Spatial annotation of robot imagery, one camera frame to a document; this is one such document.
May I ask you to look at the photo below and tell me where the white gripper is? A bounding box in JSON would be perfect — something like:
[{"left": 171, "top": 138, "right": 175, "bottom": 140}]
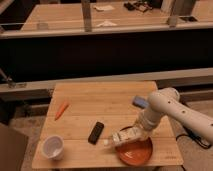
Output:
[{"left": 118, "top": 125, "right": 149, "bottom": 144}]

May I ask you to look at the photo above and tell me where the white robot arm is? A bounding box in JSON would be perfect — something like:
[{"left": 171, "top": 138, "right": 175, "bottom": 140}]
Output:
[{"left": 120, "top": 88, "right": 213, "bottom": 144}]

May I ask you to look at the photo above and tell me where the blue sponge block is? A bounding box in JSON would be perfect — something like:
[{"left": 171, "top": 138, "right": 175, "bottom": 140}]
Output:
[{"left": 133, "top": 96, "right": 148, "bottom": 108}]

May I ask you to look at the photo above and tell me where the black remote control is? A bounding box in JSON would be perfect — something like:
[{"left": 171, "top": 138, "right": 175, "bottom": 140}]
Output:
[{"left": 88, "top": 122, "right": 104, "bottom": 144}]

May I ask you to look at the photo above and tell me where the orange carrot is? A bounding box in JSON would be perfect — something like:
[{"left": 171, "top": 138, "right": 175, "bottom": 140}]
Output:
[{"left": 55, "top": 101, "right": 69, "bottom": 121}]

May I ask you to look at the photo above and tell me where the white paper cup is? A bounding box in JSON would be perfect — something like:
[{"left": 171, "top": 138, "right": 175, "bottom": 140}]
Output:
[{"left": 41, "top": 135, "right": 64, "bottom": 160}]

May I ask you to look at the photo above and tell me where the dark tools pile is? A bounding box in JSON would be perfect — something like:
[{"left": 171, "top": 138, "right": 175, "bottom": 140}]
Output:
[{"left": 123, "top": 0, "right": 153, "bottom": 13}]

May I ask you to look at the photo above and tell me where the white paper sheet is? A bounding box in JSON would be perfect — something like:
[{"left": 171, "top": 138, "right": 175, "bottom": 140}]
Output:
[{"left": 93, "top": 5, "right": 115, "bottom": 11}]

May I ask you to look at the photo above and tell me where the black cable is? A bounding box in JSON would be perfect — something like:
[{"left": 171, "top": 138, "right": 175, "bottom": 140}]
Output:
[{"left": 175, "top": 126, "right": 213, "bottom": 150}]

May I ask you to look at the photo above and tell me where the right metal frame post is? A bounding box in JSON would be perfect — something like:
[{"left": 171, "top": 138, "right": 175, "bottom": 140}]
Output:
[{"left": 167, "top": 0, "right": 185, "bottom": 28}]

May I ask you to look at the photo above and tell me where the metal frame post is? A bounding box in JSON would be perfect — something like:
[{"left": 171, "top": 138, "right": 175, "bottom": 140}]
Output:
[
  {"left": 167, "top": 0, "right": 185, "bottom": 28},
  {"left": 81, "top": 0, "right": 92, "bottom": 32}
]

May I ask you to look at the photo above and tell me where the metal clamp bracket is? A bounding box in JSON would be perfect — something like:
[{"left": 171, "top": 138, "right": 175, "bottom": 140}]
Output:
[{"left": 0, "top": 68, "right": 26, "bottom": 88}]

